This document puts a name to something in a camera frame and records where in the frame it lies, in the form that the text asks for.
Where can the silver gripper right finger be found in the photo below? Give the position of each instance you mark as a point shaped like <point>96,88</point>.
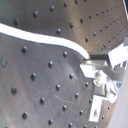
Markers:
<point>116,55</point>

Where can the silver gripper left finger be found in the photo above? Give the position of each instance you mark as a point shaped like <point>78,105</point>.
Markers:
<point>106,87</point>

